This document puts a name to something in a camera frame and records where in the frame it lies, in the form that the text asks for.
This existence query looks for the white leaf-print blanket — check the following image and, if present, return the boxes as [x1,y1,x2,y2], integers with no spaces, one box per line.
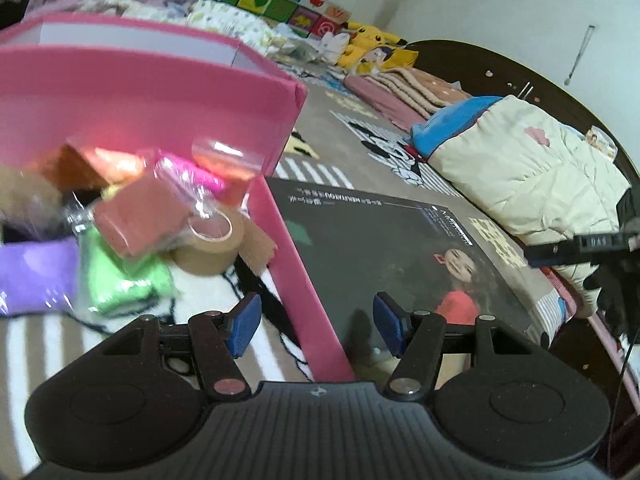
[124,0,302,60]

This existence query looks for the dark wooden headboard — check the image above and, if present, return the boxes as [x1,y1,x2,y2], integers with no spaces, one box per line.
[409,39,639,184]

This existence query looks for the brown clay packet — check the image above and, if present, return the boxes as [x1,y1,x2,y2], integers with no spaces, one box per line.
[1,165,62,233]

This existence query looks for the cream and blue quilt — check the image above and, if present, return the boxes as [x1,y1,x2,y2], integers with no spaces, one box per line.
[409,94,633,291]

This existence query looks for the pink clay packet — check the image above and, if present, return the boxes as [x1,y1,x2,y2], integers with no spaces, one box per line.
[153,153,226,198]

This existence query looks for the purple clay packet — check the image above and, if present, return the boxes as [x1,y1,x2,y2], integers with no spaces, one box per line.
[1,237,79,316]

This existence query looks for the terracotta clay packet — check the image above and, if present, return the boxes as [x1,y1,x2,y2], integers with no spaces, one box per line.
[93,174,193,259]

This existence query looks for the folded pink blankets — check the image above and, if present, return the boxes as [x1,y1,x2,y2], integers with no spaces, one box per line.
[343,67,471,132]

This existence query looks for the Mickey Mouse bed sheet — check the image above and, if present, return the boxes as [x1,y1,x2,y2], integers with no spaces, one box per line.
[1,86,575,479]

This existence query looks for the pink cardboard box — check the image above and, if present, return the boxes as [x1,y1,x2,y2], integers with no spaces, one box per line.
[0,12,309,196]

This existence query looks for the brown tape roll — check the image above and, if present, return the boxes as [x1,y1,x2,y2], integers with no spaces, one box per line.
[169,206,278,276]

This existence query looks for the pink box lid with photo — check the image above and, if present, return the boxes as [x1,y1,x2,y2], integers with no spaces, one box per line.
[248,178,566,382]

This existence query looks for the Pikachu plush toy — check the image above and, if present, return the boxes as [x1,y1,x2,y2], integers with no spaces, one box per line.
[337,22,419,75]

